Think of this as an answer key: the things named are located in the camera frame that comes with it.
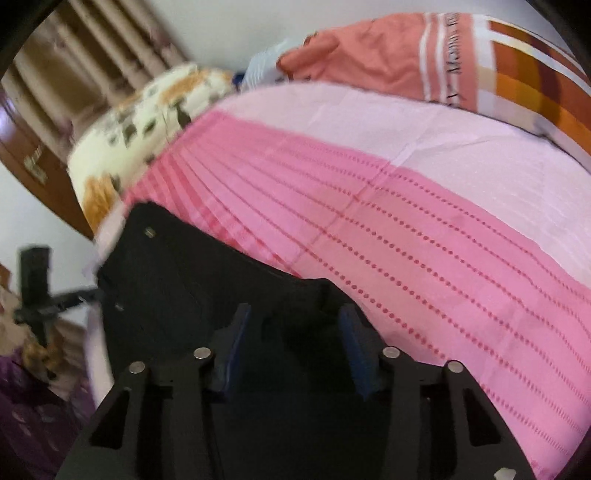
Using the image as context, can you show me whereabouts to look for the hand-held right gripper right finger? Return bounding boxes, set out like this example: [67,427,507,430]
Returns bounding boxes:
[338,304,536,480]

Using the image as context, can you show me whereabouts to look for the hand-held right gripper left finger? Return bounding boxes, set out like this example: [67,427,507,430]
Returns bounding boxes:
[58,302,252,480]

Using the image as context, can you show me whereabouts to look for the black pants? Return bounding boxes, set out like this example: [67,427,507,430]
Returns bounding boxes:
[95,200,386,480]

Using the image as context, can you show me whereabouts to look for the pink checked bedsheet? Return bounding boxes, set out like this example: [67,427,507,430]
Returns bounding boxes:
[83,80,591,480]

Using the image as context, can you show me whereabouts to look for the purple patterned cloth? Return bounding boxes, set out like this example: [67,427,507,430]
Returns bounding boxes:
[0,355,98,480]

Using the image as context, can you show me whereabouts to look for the floral cream pillow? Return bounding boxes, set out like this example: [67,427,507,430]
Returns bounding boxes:
[67,62,236,236]

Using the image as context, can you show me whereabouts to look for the brown wooden door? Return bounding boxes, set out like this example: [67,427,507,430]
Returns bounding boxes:
[0,85,95,241]

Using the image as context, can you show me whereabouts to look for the white blue cloth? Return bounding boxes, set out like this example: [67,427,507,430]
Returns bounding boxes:
[233,39,305,90]

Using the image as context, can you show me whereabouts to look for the orange checked pillow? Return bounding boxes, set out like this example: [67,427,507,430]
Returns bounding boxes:
[277,13,591,155]

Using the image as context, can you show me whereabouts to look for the beige curtain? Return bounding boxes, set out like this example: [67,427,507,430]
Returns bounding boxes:
[9,0,195,153]

